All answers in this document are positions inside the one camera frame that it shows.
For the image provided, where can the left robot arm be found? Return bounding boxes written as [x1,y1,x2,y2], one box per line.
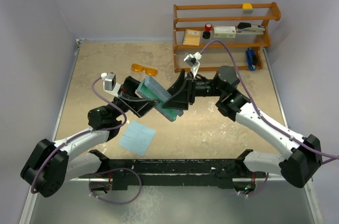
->
[20,73,159,198]

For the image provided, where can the white red box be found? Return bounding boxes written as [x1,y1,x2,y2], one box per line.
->
[213,25,236,38]

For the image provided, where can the spiral brown notebook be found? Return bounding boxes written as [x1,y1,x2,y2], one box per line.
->
[183,29,201,46]

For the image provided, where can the light blue cleaning cloth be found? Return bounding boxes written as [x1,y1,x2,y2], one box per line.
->
[119,121,156,156]

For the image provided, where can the red black stamp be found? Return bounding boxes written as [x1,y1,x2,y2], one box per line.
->
[202,23,212,39]

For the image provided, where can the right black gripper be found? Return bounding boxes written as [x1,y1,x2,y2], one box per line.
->
[162,68,225,109]

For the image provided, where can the blue black scissors tool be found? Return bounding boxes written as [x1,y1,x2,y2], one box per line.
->
[245,48,258,71]

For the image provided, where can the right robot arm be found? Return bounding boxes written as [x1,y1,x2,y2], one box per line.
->
[163,66,323,188]

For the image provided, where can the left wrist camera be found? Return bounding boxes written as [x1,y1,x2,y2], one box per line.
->
[101,73,121,97]

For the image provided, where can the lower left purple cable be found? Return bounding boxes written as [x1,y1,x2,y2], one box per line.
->
[88,168,142,205]

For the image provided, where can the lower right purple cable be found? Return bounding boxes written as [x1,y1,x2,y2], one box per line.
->
[236,173,269,199]

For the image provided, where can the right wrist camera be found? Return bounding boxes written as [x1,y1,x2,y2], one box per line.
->
[184,52,202,78]

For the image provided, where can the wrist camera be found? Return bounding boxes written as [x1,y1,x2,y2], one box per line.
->
[184,52,202,78]
[101,73,121,97]

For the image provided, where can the orange sunglasses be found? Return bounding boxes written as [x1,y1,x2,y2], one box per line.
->
[131,64,158,76]

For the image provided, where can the grey glasses case green lining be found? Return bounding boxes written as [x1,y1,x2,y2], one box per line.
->
[136,76,184,122]

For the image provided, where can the black white stapler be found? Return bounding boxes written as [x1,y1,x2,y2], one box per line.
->
[236,22,266,35]

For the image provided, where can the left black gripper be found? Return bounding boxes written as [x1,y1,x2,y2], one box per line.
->
[108,77,163,120]

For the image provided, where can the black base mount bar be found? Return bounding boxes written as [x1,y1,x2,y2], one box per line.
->
[81,150,265,191]

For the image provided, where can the wooden shelf rack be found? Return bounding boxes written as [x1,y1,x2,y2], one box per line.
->
[173,2,281,72]

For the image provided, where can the yellow grey sponge block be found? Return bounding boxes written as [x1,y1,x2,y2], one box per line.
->
[242,3,253,14]

